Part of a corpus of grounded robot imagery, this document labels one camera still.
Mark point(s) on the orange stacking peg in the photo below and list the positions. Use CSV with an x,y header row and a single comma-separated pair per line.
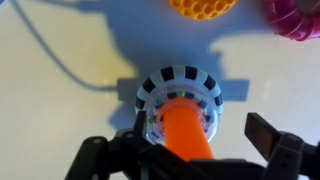
x,y
186,133

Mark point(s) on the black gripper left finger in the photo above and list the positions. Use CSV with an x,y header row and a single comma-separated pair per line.
x,y
110,160

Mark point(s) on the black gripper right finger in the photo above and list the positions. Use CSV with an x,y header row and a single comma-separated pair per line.
x,y
286,156

